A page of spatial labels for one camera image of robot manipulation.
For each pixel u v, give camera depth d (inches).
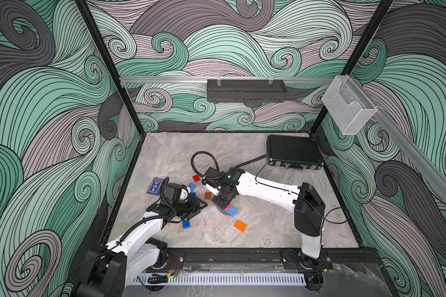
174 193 26.2
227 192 22.5
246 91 37.8
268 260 29.3
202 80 37.0
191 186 37.0
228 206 28.4
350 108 32.0
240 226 32.0
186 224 32.1
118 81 37.3
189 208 28.7
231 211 31.3
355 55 33.0
